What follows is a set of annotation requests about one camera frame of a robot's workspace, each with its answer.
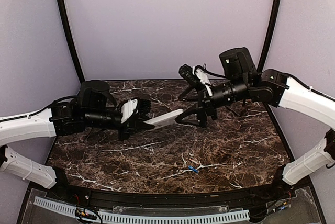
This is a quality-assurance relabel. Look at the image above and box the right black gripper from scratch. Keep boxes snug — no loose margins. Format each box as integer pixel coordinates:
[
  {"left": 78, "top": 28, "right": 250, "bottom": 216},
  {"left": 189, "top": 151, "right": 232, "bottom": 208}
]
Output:
[{"left": 175, "top": 75, "right": 251, "bottom": 128}]

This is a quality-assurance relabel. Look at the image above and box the white remote control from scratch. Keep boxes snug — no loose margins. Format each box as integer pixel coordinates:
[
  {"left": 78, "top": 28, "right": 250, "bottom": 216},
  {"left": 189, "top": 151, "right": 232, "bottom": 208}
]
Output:
[{"left": 144, "top": 109, "right": 184, "bottom": 129}]

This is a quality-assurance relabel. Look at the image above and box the blue battery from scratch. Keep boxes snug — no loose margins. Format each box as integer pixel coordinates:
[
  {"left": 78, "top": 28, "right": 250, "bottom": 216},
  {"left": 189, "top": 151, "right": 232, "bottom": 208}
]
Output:
[{"left": 188, "top": 166, "right": 198, "bottom": 172}]

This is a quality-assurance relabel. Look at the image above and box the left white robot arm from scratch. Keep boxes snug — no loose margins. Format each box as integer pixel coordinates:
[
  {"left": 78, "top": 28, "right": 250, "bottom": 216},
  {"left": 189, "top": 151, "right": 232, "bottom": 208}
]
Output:
[{"left": 1, "top": 80, "right": 154, "bottom": 201}]

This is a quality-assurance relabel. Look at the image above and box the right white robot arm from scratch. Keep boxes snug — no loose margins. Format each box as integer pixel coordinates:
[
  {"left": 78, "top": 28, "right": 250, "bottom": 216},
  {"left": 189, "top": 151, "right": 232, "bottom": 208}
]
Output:
[{"left": 175, "top": 47, "right": 334, "bottom": 200}]

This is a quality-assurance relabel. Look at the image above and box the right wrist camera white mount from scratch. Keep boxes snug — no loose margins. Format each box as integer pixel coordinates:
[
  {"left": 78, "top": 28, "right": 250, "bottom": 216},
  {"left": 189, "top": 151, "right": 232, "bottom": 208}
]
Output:
[{"left": 178, "top": 64, "right": 213, "bottom": 96}]

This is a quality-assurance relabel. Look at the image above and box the white slotted cable duct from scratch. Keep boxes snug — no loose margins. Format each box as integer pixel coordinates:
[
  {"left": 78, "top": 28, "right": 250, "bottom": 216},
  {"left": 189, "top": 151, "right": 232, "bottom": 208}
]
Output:
[{"left": 33, "top": 196, "right": 250, "bottom": 223}]

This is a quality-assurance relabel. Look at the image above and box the small circuit board with wires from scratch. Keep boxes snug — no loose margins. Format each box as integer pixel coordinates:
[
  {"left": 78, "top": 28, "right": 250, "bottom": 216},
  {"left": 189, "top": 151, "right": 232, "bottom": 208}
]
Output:
[{"left": 75, "top": 208, "right": 97, "bottom": 220}]

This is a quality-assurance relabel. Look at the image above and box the black front rail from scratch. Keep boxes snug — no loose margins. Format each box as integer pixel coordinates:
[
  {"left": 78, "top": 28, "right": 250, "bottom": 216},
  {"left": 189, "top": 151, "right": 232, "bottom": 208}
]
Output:
[{"left": 49, "top": 179, "right": 312, "bottom": 209}]

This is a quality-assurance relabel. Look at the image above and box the right black frame post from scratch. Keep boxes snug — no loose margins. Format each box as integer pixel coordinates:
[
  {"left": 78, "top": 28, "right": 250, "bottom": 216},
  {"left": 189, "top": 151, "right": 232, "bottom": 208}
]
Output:
[{"left": 257, "top": 0, "right": 281, "bottom": 73}]

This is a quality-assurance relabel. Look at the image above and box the black frame post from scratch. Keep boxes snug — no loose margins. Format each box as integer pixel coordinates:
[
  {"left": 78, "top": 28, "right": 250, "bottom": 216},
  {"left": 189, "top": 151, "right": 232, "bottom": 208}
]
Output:
[
  {"left": 257, "top": 0, "right": 281, "bottom": 73},
  {"left": 57, "top": 0, "right": 85, "bottom": 83}
]

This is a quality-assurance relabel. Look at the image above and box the left black frame post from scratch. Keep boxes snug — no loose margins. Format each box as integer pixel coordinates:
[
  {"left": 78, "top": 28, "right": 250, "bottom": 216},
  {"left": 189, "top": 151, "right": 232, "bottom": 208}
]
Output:
[{"left": 57, "top": 0, "right": 85, "bottom": 83}]

